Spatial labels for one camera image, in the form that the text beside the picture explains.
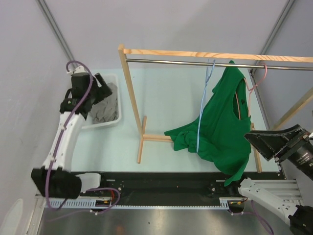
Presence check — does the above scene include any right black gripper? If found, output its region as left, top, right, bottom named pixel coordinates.
left=242, top=122, right=313, bottom=178

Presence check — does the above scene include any grey t shirt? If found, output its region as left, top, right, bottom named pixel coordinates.
left=90, top=83, right=118, bottom=124

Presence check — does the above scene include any green t shirt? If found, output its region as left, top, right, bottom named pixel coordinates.
left=164, top=67, right=251, bottom=187

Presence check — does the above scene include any pink wire hanger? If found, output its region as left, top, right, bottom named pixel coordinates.
left=244, top=62, right=268, bottom=117

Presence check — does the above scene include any blue wire hanger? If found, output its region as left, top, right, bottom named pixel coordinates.
left=196, top=59, right=216, bottom=153

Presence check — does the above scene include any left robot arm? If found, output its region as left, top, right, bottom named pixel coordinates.
left=31, top=72, right=118, bottom=199

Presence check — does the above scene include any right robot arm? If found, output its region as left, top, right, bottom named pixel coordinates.
left=225, top=124, right=313, bottom=235

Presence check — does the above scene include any white plastic basket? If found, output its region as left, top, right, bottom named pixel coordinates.
left=82, top=73, right=122, bottom=130

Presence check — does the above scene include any wooden clothes rack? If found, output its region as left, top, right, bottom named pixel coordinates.
left=118, top=44, right=313, bottom=164

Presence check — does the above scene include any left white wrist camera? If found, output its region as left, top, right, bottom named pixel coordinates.
left=67, top=66, right=87, bottom=75

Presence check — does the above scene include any white cable duct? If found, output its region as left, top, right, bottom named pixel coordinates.
left=44, top=197, right=232, bottom=210

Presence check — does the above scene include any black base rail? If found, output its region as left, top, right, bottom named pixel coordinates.
left=80, top=172, right=241, bottom=207

